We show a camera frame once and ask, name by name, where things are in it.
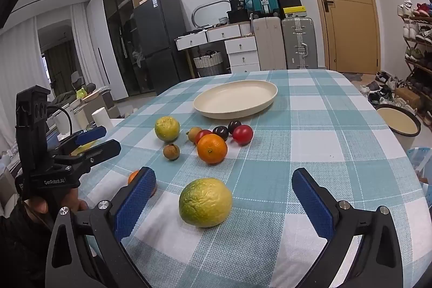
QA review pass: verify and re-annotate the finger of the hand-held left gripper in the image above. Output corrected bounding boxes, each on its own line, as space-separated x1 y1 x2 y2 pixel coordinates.
50 126 107 157
50 139 122 174

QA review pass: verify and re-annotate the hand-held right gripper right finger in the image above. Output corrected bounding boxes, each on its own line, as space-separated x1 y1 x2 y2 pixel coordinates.
292 168 404 288

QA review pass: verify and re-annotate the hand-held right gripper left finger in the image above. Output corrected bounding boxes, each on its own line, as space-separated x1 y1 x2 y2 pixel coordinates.
45 167 157 288

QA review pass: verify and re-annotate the small orange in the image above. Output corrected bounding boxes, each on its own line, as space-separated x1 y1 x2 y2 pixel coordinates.
127 170 158 198

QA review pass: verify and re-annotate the brown longan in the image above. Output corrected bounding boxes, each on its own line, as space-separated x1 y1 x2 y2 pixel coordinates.
186 127 203 143
163 144 180 161

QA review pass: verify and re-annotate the small yellow-green citrus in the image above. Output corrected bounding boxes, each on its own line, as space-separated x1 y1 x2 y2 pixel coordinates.
154 117 180 142

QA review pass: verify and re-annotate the large yellow-green citrus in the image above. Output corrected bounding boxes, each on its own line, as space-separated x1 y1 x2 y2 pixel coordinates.
179 178 233 228

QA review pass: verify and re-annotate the large orange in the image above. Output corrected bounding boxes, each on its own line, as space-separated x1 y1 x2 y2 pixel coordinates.
197 133 228 164

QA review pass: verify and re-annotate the red tomato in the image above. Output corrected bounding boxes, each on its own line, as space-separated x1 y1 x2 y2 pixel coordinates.
232 125 254 145
195 129 213 144

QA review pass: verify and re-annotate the cream oval plate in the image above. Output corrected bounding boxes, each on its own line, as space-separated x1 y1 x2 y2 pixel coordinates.
193 80 278 120

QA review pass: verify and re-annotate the person's left forearm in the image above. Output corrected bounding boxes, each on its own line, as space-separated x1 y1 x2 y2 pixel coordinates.
0 204 55 288

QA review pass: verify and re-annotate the person's left hand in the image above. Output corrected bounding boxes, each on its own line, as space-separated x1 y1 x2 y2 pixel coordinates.
25 188 89 224

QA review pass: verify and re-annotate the white paper roll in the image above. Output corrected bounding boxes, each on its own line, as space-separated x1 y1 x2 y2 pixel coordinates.
92 107 114 131

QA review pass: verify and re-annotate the teal checked tablecloth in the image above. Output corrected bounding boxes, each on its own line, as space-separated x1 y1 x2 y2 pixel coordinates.
72 69 432 288

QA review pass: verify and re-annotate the white curtain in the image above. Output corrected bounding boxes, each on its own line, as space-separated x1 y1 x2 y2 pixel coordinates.
0 3 89 157

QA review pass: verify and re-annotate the white tall cabinet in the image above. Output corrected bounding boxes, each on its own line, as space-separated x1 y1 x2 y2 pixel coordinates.
86 0 129 101

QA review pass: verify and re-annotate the dark glass wardrobe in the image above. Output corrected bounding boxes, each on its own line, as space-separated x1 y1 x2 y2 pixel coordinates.
101 0 152 96

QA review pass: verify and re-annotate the cream basin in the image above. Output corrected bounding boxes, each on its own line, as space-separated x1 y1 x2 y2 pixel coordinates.
374 105 422 147

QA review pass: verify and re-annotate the dark grey refrigerator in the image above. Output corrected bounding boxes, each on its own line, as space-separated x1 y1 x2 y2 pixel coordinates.
130 0 194 96

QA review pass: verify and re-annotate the wicker basket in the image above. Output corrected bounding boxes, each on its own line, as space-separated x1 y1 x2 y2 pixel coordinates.
193 51 224 77

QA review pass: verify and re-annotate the pile of shoes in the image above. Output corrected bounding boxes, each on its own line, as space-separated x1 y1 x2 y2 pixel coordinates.
359 70 422 113

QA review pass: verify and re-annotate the small cardboard box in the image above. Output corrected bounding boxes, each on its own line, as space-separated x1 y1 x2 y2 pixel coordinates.
395 87 421 110

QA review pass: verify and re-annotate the silver suitcase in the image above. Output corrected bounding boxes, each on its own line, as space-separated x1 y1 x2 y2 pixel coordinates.
281 17 318 70

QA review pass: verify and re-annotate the beige suitcase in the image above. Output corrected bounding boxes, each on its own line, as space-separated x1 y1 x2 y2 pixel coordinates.
252 17 287 71

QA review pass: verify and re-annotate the white desk with drawers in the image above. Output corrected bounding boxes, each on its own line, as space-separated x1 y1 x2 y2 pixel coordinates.
174 21 260 79

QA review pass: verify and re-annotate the wooden shoe rack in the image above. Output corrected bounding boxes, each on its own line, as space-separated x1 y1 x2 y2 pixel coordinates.
397 0 432 127

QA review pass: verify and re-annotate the yellow black box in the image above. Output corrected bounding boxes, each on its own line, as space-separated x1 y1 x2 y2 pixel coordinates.
282 6 307 19

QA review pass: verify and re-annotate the wooden door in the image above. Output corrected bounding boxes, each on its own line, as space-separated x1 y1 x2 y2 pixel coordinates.
297 0 382 74

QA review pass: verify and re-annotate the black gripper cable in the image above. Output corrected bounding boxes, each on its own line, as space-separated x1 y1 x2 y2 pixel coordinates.
46 105 73 140

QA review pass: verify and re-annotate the oval metal frame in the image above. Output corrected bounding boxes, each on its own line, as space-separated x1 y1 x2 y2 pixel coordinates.
191 0 231 28

